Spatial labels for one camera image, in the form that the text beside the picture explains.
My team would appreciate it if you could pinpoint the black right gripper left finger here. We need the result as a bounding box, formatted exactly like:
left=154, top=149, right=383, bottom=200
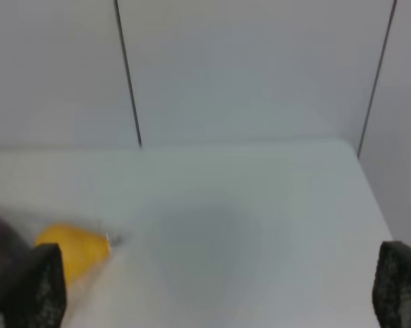
left=0, top=243, right=67, bottom=327

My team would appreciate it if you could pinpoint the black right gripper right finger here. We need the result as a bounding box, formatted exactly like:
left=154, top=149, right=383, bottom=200
left=371, top=241, right=411, bottom=328

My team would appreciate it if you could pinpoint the clear zip bag blue seal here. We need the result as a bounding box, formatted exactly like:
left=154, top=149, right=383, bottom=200
left=0, top=206, right=126, bottom=307

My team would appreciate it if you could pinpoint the purple eggplant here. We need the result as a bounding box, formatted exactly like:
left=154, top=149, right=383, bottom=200
left=0, top=218, right=31, bottom=271

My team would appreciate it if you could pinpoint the yellow pear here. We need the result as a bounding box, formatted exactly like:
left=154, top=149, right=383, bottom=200
left=34, top=223, right=111, bottom=286

